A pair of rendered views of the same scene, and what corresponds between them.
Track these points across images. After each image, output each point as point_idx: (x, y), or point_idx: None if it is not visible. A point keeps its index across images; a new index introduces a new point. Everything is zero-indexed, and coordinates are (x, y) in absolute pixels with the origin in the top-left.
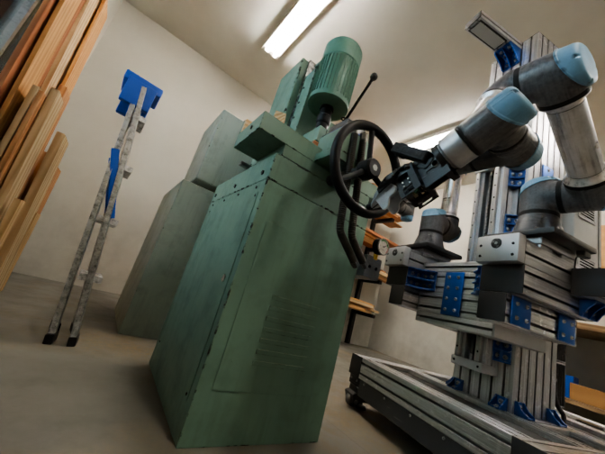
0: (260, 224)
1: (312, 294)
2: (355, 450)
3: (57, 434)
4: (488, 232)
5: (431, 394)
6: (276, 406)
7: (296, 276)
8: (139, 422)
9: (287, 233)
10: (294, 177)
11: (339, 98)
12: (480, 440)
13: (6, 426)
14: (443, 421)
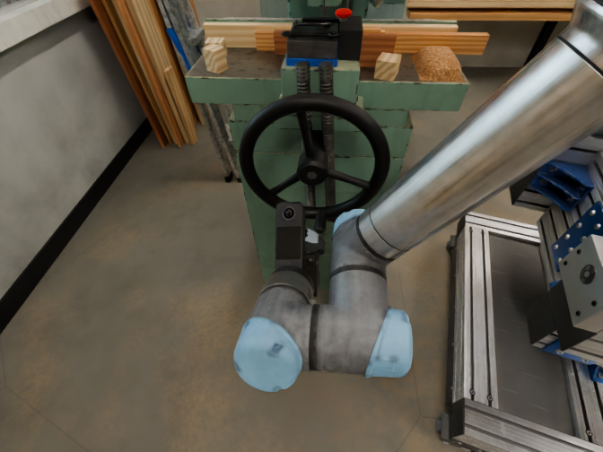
0: (251, 191)
1: (330, 227)
2: (393, 306)
3: (218, 268)
4: None
5: (463, 316)
6: (321, 278)
7: (307, 219)
8: (255, 262)
9: (282, 191)
10: (264, 138)
11: None
12: (457, 374)
13: (202, 261)
14: (457, 337)
